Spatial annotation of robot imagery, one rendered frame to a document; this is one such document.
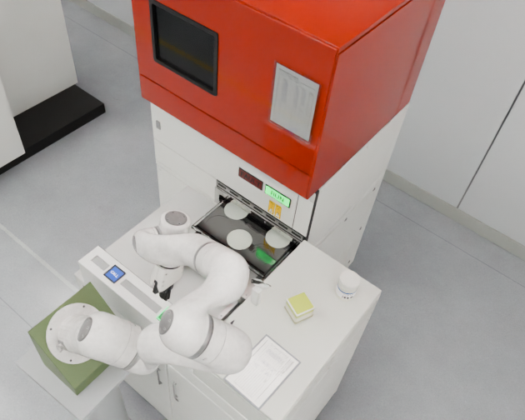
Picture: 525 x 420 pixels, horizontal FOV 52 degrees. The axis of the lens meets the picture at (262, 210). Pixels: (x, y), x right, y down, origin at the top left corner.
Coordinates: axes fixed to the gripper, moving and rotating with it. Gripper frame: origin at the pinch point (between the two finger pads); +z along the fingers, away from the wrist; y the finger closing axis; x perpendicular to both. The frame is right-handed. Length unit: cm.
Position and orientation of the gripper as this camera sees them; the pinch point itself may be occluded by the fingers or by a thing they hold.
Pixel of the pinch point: (164, 293)
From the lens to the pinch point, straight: 174.5
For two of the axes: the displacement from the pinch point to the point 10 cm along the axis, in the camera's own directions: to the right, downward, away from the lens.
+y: -5.9, 4.1, -6.9
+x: 7.8, 5.1, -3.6
